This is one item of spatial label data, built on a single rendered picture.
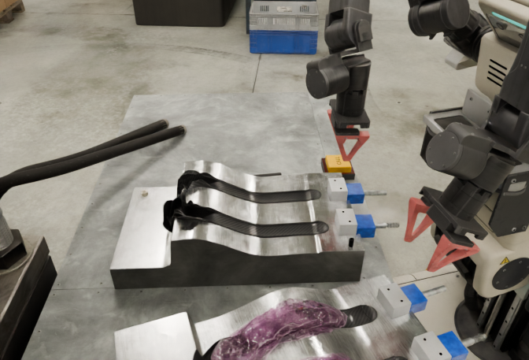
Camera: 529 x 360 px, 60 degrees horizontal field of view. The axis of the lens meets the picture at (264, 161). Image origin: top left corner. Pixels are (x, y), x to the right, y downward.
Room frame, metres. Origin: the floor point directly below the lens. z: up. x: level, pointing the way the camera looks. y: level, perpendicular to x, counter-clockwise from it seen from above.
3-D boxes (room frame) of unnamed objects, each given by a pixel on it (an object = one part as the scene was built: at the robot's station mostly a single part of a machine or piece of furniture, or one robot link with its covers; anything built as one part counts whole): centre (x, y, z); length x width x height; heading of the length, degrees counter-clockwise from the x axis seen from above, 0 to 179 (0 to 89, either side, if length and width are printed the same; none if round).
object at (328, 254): (0.76, 0.06, 0.87); 0.50 x 0.26 x 0.14; 92
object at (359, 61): (0.81, -0.17, 1.18); 0.07 x 0.06 x 0.07; 126
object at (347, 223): (0.71, -0.21, 0.89); 0.13 x 0.05 x 0.05; 92
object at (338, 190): (0.82, -0.21, 0.89); 0.13 x 0.05 x 0.05; 93
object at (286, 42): (4.12, -0.17, 0.11); 0.61 x 0.41 x 0.22; 86
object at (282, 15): (4.12, -0.18, 0.28); 0.61 x 0.41 x 0.15; 86
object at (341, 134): (0.79, -0.17, 1.05); 0.07 x 0.07 x 0.09; 2
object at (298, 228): (0.75, 0.04, 0.92); 0.35 x 0.16 x 0.09; 92
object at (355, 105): (0.82, -0.17, 1.12); 0.10 x 0.07 x 0.07; 2
